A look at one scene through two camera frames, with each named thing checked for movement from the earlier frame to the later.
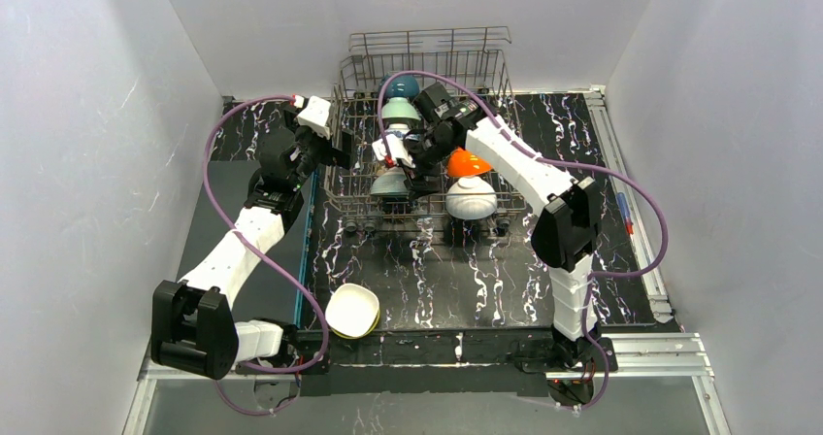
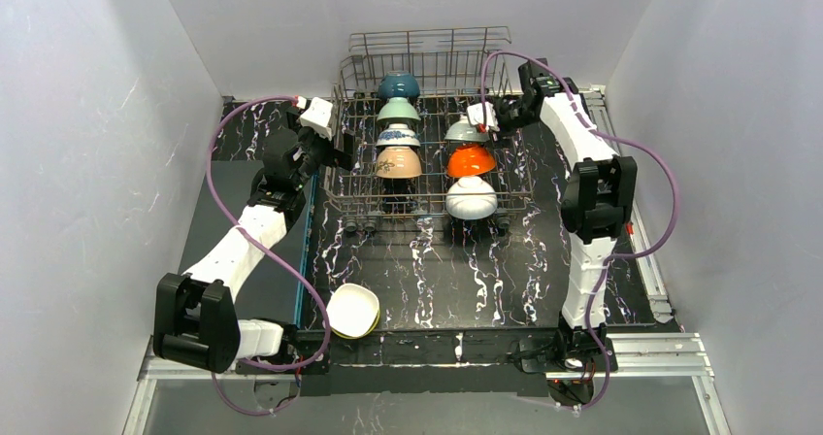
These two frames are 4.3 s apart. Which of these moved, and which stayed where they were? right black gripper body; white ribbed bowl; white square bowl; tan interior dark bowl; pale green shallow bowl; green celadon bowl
Moved: pale green shallow bowl; right black gripper body
Stayed: white square bowl; green celadon bowl; tan interior dark bowl; white ribbed bowl
